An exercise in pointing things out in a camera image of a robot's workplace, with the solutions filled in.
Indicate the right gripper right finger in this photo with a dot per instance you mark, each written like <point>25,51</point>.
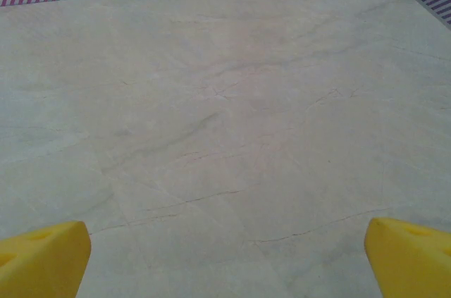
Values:
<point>412,262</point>

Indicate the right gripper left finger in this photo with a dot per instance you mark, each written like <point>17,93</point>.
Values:
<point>42,262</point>

